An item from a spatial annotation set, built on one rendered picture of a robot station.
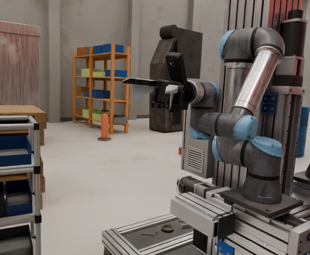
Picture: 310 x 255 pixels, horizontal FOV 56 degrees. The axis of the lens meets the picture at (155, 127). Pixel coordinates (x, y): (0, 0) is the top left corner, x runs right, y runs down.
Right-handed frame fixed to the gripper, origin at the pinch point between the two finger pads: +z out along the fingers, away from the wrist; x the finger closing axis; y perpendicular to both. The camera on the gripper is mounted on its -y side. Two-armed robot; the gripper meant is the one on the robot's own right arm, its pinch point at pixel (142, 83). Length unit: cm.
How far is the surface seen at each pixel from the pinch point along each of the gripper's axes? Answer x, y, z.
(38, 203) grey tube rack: 88, 82, -22
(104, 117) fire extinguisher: 410, 133, -340
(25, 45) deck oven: 452, 7, -186
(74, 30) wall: 742, -47, -470
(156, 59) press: 450, 1, -528
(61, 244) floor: 116, 141, -58
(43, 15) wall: 767, -72, -384
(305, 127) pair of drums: 71, 79, -529
